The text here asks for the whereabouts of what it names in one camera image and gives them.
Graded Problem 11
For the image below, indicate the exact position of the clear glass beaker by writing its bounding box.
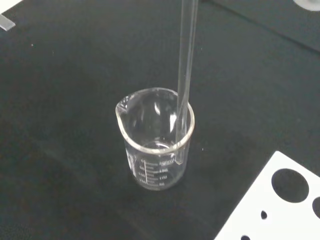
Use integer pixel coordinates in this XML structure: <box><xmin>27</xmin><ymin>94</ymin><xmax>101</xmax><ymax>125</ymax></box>
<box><xmin>115</xmin><ymin>87</ymin><xmax>196</xmax><ymax>192</ymax></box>

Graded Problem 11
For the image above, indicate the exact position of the white test tube rack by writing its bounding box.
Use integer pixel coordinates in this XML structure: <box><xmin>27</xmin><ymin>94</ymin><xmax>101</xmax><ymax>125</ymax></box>
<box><xmin>213</xmin><ymin>150</ymin><xmax>320</xmax><ymax>240</ymax></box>

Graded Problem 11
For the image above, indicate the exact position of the black cloth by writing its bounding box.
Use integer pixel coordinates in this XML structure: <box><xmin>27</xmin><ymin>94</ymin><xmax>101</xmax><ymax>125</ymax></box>
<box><xmin>0</xmin><ymin>0</ymin><xmax>320</xmax><ymax>240</ymax></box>

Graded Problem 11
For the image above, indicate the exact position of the clear cloth clip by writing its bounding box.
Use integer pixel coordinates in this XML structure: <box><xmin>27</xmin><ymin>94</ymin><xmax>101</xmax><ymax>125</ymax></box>
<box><xmin>0</xmin><ymin>13</ymin><xmax>17</xmax><ymax>32</ymax></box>

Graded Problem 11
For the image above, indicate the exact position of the pale round object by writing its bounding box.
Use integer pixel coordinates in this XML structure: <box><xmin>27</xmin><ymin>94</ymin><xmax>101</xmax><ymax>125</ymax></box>
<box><xmin>292</xmin><ymin>0</ymin><xmax>320</xmax><ymax>12</ymax></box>

